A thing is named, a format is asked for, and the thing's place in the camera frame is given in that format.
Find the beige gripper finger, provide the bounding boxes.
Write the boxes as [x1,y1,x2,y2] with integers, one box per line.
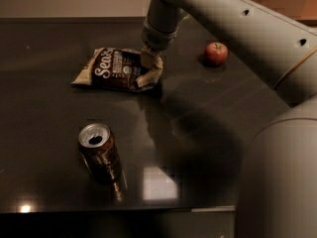
[141,48,159,69]

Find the brown chip bag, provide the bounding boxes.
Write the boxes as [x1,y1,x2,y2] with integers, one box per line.
[71,48,163,92]

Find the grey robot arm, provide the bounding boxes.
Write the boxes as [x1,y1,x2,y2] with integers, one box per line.
[142,0,317,238]

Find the red apple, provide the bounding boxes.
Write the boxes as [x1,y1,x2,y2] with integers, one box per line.
[204,42,229,66]

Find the brown soda can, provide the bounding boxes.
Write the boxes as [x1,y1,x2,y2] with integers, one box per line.
[78,123,122,183]

